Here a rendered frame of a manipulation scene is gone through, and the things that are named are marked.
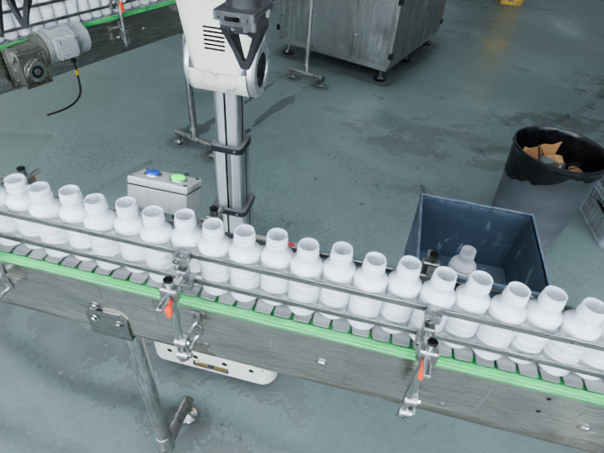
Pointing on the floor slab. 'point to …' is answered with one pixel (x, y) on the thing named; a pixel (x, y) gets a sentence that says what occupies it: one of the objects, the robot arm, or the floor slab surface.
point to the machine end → (361, 29)
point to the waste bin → (549, 179)
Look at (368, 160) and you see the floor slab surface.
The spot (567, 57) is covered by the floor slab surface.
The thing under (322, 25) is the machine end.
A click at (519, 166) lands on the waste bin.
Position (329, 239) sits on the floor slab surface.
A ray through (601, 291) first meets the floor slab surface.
